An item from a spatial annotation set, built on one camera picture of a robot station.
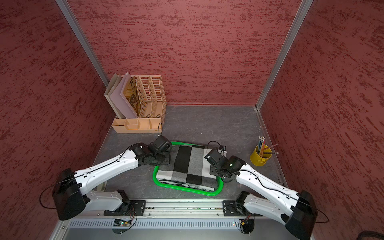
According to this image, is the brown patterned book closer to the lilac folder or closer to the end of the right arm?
the lilac folder

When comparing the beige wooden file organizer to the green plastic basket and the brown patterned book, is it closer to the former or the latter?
the brown patterned book

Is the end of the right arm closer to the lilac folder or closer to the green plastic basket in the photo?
the green plastic basket

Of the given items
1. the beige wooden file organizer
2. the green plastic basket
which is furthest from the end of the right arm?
the beige wooden file organizer

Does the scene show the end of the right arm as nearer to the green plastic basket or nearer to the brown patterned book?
the green plastic basket

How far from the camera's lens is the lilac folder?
0.89 metres

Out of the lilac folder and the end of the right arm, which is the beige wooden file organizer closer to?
the lilac folder

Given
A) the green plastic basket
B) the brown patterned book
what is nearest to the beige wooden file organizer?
the brown patterned book
